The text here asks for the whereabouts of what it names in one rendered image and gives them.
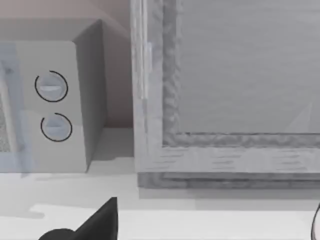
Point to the pale microwave oven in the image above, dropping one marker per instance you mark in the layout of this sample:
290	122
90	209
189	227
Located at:
57	107

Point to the grey cabinet door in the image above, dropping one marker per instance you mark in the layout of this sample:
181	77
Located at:
240	75

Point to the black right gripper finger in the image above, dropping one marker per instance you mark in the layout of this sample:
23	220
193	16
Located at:
102	222

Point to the grey cabinet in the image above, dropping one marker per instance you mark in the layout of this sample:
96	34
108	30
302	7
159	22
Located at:
225	100

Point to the round microwave knob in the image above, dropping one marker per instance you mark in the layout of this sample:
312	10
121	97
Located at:
56	127
51	86

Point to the white object with dark rim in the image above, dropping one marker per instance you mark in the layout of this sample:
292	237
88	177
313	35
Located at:
316	222

